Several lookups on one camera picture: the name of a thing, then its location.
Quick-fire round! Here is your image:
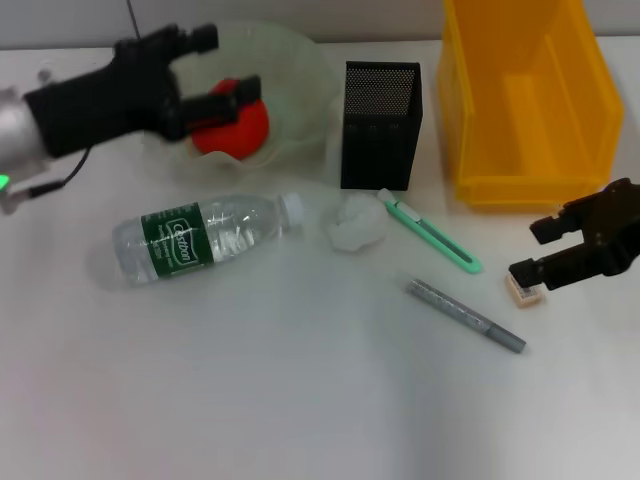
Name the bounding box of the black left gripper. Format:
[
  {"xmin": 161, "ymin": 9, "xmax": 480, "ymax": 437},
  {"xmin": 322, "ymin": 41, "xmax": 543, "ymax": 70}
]
[{"xmin": 24, "ymin": 23, "xmax": 264, "ymax": 159}]

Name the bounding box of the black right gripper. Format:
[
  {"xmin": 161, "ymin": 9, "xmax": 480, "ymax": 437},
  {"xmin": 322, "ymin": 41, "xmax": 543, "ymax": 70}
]
[{"xmin": 508, "ymin": 177, "xmax": 640, "ymax": 293}]

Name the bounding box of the beige eraser with barcode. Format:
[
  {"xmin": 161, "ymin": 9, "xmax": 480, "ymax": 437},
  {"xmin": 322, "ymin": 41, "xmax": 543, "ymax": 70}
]
[{"xmin": 505, "ymin": 272, "xmax": 548, "ymax": 310}]

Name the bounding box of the orange fruit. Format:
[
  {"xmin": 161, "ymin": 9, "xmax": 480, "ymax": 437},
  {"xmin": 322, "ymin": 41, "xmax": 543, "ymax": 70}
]
[{"xmin": 188, "ymin": 77, "xmax": 272, "ymax": 162}]

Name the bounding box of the grey marker pen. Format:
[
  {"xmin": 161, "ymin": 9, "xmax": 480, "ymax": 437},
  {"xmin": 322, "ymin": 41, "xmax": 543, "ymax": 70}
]
[{"xmin": 405, "ymin": 278, "xmax": 527, "ymax": 355}]

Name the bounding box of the green utility knife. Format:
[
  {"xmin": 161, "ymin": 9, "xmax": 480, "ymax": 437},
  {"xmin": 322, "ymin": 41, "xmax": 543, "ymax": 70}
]
[{"xmin": 376, "ymin": 188, "xmax": 484, "ymax": 275}]

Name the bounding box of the clear water bottle green label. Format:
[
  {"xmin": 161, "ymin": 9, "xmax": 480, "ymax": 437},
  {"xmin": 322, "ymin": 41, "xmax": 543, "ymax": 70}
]
[{"xmin": 110, "ymin": 192, "xmax": 305, "ymax": 290}]

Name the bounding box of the white paper ball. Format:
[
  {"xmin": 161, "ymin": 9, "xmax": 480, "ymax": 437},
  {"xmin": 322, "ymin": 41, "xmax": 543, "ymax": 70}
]
[{"xmin": 327, "ymin": 193, "xmax": 389, "ymax": 252}]

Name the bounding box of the green glass fruit plate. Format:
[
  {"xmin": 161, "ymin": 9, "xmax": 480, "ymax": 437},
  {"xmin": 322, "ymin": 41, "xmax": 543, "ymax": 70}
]
[{"xmin": 137, "ymin": 19, "xmax": 336, "ymax": 184}]

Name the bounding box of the black mesh pen holder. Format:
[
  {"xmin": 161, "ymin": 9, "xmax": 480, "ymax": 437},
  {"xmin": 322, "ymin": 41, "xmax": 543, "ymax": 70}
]
[{"xmin": 340, "ymin": 60, "xmax": 424, "ymax": 191}]

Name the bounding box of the yellow plastic bin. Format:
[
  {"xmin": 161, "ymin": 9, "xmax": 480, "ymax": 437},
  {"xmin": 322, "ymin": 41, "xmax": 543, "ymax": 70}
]
[{"xmin": 435, "ymin": 0, "xmax": 625, "ymax": 214}]

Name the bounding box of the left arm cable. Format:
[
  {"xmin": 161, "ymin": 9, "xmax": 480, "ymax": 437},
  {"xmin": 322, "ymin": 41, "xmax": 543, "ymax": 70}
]
[{"xmin": 27, "ymin": 144, "xmax": 92, "ymax": 199}]

